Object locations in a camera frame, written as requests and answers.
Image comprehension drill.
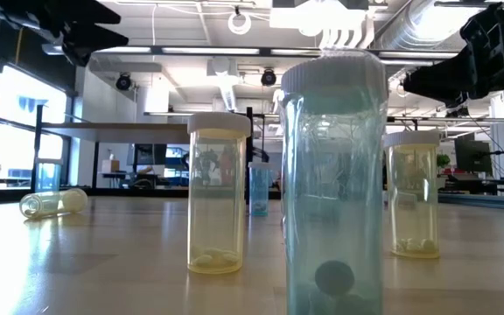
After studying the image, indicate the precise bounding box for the white ceiling fixture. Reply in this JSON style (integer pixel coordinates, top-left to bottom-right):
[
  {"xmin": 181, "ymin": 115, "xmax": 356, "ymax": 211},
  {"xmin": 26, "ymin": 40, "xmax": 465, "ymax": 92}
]
[{"xmin": 269, "ymin": 0, "xmax": 376, "ymax": 50}]

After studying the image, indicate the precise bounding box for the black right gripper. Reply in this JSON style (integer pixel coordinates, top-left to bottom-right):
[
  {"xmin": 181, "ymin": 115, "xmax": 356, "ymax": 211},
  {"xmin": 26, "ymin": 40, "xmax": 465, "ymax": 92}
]
[{"xmin": 402, "ymin": 0, "xmax": 504, "ymax": 109}]

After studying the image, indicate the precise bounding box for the green background plant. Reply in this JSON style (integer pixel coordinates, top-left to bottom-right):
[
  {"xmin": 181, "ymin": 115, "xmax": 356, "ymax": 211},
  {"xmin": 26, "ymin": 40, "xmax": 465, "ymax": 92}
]
[{"xmin": 436, "ymin": 152, "xmax": 452, "ymax": 176}]

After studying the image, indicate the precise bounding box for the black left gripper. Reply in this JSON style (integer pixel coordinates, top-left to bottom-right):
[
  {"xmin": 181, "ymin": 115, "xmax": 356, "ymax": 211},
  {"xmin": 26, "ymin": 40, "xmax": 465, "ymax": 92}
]
[{"xmin": 0, "ymin": 0, "xmax": 130, "ymax": 67}]

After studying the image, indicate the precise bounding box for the black aluminium rig frame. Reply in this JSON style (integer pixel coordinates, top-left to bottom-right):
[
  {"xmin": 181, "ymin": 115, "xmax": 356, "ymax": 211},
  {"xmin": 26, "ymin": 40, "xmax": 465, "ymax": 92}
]
[{"xmin": 0, "ymin": 186, "xmax": 282, "ymax": 203}]

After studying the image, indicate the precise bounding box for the yellow medicine bottle white cap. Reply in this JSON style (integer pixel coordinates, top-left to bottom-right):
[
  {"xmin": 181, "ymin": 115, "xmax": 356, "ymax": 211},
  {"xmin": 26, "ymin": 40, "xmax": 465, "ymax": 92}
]
[
  {"xmin": 186, "ymin": 111, "xmax": 252, "ymax": 276},
  {"xmin": 18, "ymin": 187, "xmax": 89, "ymax": 220},
  {"xmin": 383, "ymin": 129, "xmax": 441, "ymax": 259}
]

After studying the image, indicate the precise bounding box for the cardboard box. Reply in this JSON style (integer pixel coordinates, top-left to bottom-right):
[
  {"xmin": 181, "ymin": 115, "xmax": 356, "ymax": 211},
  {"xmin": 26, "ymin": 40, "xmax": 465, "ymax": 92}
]
[{"xmin": 101, "ymin": 158, "xmax": 121, "ymax": 174}]

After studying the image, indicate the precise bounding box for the blue medicine bottle white cap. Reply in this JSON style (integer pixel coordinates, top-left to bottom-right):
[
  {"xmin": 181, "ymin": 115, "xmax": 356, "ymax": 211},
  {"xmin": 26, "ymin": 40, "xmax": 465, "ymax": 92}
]
[
  {"xmin": 248, "ymin": 161, "xmax": 271, "ymax": 217},
  {"xmin": 36, "ymin": 157, "xmax": 64, "ymax": 193},
  {"xmin": 279, "ymin": 48, "xmax": 389, "ymax": 315}
]

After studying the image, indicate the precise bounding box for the black monitor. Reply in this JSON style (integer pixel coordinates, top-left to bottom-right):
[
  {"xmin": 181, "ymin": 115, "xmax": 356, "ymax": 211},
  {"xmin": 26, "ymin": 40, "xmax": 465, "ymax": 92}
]
[
  {"xmin": 134, "ymin": 143, "xmax": 168, "ymax": 166},
  {"xmin": 454, "ymin": 133, "xmax": 493, "ymax": 174}
]

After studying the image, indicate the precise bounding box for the black ceiling spotlight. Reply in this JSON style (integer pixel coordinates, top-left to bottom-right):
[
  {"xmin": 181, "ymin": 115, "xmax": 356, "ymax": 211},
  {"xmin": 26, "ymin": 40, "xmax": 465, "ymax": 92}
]
[
  {"xmin": 115, "ymin": 73, "xmax": 133, "ymax": 92},
  {"xmin": 260, "ymin": 68, "xmax": 277, "ymax": 88}
]

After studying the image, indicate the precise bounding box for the long ceiling light strip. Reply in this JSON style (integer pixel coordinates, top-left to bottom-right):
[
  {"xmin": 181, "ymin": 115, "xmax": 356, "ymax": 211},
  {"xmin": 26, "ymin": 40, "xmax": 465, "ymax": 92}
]
[{"xmin": 41, "ymin": 43, "xmax": 461, "ymax": 61}]

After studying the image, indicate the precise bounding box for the white coiled cable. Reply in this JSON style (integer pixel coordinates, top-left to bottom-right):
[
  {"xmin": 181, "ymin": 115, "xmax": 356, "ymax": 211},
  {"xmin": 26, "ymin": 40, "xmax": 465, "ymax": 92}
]
[{"xmin": 227, "ymin": 6, "xmax": 253, "ymax": 36}]

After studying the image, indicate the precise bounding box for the wooden shelf with black frame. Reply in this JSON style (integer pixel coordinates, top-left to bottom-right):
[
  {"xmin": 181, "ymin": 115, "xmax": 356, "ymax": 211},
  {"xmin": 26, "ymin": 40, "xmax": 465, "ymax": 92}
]
[{"xmin": 30, "ymin": 104, "xmax": 256, "ymax": 206}]

